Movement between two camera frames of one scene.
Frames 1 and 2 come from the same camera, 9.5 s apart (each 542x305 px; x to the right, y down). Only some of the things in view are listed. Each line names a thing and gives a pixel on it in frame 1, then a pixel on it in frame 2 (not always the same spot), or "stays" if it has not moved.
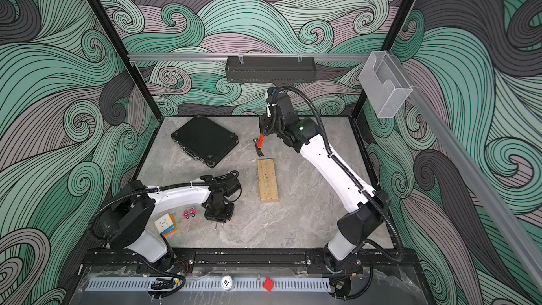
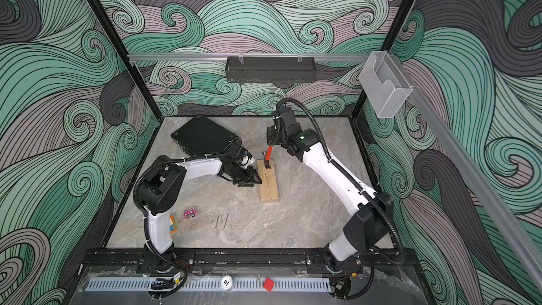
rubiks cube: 166,224 stays
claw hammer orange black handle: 259,144 -> 267,156
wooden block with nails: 267,180 stays
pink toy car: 188,212 stays
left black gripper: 228,217 -> 250,179
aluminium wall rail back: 250,56 stays
